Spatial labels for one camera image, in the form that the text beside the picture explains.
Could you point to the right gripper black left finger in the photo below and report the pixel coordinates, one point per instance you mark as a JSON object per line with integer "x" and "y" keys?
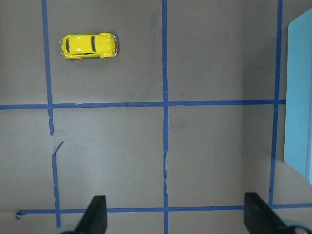
{"x": 94, "y": 220}

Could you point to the yellow beetle toy car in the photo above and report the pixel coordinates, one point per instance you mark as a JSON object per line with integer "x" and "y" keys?
{"x": 88, "y": 46}

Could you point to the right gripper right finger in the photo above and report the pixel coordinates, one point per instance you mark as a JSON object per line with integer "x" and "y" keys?
{"x": 260, "y": 219}

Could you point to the turquoise plastic bin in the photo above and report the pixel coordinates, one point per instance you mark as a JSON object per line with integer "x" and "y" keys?
{"x": 298, "y": 125}

